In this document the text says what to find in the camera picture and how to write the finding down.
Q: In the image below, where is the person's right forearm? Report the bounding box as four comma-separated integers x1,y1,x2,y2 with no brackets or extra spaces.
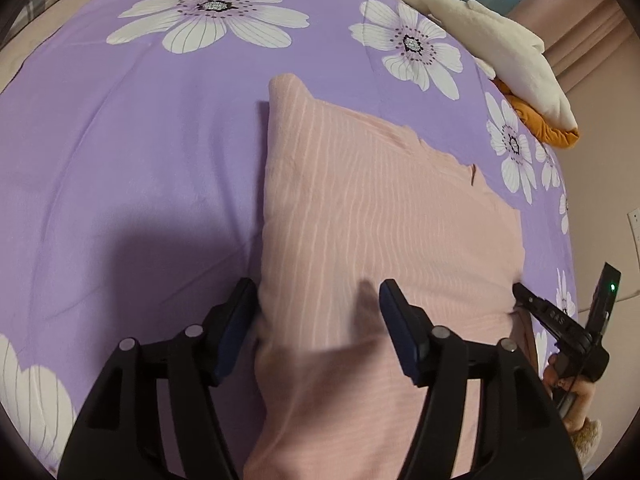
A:
564,380,604,463

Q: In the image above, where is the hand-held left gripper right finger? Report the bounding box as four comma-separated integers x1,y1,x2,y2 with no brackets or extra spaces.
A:
378,279,583,480

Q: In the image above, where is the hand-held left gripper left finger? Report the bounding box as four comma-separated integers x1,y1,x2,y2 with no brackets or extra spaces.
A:
57,277,261,480

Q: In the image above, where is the purple floral blanket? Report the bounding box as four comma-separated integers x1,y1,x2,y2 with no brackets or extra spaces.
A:
0,0,581,476

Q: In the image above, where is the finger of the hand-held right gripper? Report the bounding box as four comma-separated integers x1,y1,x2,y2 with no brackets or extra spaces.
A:
512,283,583,348

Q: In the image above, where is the pink knit sweater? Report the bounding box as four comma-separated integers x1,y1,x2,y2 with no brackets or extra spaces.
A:
242,74,526,480

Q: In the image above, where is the pink curtain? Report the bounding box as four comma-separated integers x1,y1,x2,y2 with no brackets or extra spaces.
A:
505,0,632,92

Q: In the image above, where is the person's right hand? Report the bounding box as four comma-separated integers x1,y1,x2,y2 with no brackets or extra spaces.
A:
544,352,568,392

